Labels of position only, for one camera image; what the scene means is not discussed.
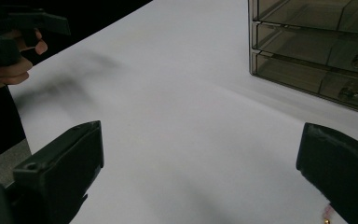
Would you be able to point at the small red and gold item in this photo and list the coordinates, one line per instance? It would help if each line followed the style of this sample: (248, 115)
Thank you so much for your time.
(327, 214)

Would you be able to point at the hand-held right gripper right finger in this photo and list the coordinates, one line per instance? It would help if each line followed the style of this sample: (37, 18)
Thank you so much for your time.
(341, 168)

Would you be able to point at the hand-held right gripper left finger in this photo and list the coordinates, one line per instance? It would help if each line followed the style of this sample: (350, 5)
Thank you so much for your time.
(59, 168)

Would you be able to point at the smoky transparent drawer cabinet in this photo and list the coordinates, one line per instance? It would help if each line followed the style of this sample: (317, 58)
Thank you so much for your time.
(310, 37)

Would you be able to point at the smoky transparent plastic drawer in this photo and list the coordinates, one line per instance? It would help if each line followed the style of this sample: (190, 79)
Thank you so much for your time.
(292, 73)

